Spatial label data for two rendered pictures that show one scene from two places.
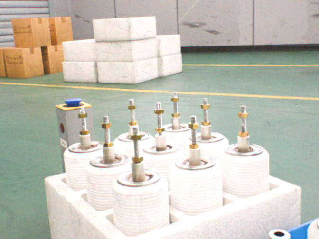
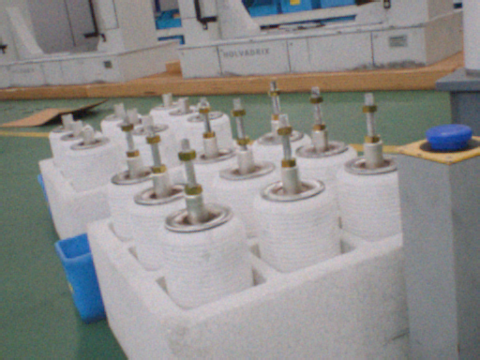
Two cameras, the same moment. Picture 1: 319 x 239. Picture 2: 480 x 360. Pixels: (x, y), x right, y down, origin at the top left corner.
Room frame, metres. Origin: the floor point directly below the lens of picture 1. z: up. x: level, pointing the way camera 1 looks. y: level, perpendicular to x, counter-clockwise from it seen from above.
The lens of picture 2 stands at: (1.60, 0.08, 0.47)
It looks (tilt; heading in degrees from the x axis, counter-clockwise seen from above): 17 degrees down; 187
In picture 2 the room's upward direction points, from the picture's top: 9 degrees counter-clockwise
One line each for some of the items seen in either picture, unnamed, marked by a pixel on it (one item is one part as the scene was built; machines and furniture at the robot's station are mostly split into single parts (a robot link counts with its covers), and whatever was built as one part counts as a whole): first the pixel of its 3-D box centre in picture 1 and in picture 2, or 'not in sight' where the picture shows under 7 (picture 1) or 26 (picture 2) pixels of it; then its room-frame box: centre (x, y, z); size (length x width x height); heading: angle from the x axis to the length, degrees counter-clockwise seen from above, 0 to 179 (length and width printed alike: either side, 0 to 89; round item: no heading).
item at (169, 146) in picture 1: (161, 148); (247, 171); (0.84, -0.01, 0.25); 0.08 x 0.08 x 0.01
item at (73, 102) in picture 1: (73, 103); (449, 139); (1.05, 0.21, 0.32); 0.04 x 0.04 x 0.02
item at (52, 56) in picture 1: (47, 59); not in sight; (4.85, 1.19, 0.15); 0.30 x 0.24 x 0.30; 57
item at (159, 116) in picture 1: (159, 121); (240, 127); (0.84, -0.01, 0.31); 0.01 x 0.01 x 0.08; 20
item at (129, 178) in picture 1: (138, 178); (280, 138); (0.68, 0.04, 0.25); 0.08 x 0.08 x 0.01
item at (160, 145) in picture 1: (160, 142); (246, 161); (0.84, -0.01, 0.26); 0.02 x 0.02 x 0.03
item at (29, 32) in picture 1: (31, 32); not in sight; (4.70, 1.29, 0.45); 0.30 x 0.24 x 0.30; 58
